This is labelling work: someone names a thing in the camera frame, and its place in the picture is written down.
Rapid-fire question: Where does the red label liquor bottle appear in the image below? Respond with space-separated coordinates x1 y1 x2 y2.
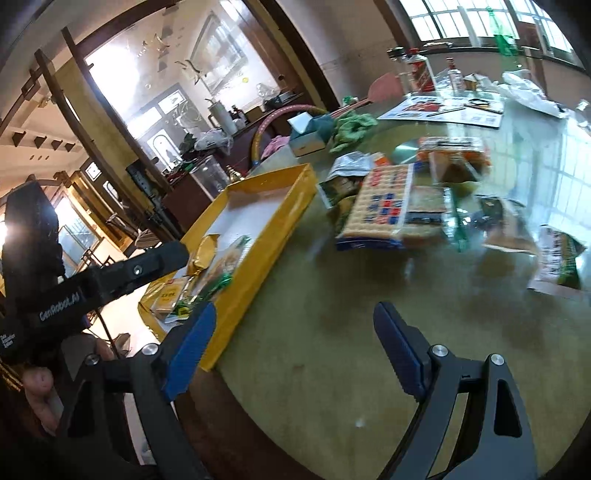
407 48 436 93

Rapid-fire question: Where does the printed paper sheet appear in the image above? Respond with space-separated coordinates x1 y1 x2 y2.
378 96 505 128

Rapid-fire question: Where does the green cloth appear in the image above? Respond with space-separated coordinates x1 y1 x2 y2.
329 110 378 153

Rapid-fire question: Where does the round cracker green pack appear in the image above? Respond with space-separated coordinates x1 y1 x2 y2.
173 235 252 321

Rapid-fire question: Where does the yellow tray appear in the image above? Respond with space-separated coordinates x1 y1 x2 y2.
138 162 319 372

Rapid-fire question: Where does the orange cracker pack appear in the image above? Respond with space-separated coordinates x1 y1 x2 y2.
417 136 492 184

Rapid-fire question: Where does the pink round fan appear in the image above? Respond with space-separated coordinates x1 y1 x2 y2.
368 72 405 103

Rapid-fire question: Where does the green plastic bottle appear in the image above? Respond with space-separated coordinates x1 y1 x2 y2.
486 7 519 57

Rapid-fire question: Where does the silver snack wrapper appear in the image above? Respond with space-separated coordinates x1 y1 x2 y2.
327 151 375 181

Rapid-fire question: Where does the pink hoop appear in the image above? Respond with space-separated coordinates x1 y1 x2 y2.
249 104 328 171

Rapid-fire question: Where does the blue soda cracker pack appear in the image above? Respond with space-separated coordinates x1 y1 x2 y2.
335 165 414 251

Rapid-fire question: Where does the small clear liquor bottle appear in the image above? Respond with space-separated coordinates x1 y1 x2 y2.
447 57 466 96

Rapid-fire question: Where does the white tumbler cup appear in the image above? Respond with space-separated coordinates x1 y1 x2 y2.
208 99 238 136

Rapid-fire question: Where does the brown cracker pack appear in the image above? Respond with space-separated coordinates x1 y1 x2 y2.
401 186 456 248

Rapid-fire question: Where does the clear glass mug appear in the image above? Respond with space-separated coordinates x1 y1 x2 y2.
190 155 230 201

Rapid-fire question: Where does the small yellow snack pack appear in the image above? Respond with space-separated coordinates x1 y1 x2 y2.
150 276 189 321

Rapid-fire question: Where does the white plastic bag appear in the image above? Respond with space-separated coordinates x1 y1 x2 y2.
497 70 568 119

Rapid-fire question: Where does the person left hand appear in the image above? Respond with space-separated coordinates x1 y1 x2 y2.
22 367 63 435

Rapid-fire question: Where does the pink cloth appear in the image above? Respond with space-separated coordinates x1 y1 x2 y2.
260 136 290 160

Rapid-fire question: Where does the dark wooden sideboard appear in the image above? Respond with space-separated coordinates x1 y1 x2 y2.
161 91 320 227

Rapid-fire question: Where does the tissue box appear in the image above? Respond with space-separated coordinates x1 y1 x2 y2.
287 112 335 157

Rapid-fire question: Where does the green pea cracker pack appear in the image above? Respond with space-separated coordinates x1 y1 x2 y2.
318 176 363 217

